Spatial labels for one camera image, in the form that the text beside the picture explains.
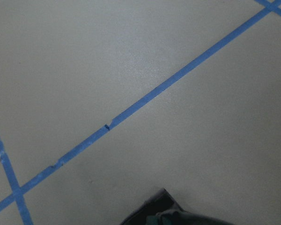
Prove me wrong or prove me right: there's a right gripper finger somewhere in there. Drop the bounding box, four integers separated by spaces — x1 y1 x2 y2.
146 216 159 225

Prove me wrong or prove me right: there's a dark brown t-shirt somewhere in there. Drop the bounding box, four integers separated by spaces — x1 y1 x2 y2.
121 188 229 225

